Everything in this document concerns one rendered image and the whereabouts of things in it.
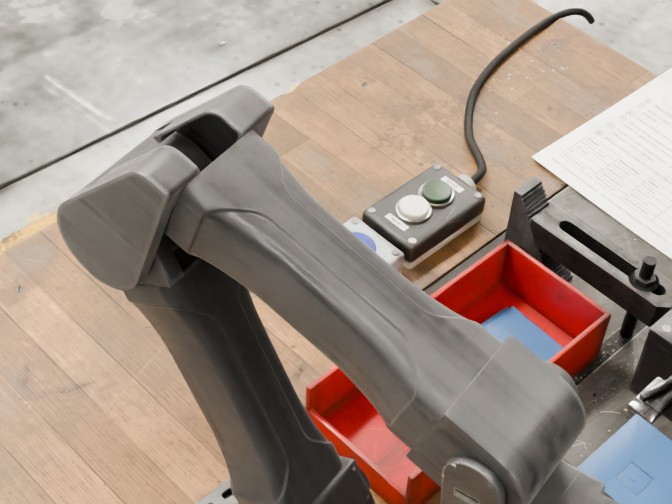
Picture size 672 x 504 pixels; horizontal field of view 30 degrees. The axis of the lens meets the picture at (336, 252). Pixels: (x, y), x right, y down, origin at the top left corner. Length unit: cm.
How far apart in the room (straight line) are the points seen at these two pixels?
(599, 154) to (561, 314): 25
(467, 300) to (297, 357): 16
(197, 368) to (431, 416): 19
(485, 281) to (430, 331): 50
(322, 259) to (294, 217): 3
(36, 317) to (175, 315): 43
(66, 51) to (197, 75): 31
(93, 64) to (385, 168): 165
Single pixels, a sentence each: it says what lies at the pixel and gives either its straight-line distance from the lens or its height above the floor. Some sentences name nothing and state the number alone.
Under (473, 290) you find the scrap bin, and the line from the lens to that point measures 115.
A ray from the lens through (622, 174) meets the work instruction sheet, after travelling 133.
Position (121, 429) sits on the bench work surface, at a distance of 108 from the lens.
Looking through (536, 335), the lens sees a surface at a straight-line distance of 115.
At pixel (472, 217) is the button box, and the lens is 123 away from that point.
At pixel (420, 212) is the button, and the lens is 119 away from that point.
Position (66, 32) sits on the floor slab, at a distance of 297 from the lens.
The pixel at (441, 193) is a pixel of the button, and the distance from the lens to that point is 121.
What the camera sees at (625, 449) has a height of 99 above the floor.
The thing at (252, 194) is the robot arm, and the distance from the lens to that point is 66.
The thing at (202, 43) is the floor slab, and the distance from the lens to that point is 291.
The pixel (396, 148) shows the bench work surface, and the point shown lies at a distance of 131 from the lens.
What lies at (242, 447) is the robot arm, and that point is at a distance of 82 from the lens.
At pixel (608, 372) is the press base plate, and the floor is 90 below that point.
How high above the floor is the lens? 178
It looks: 47 degrees down
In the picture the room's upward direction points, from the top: 3 degrees clockwise
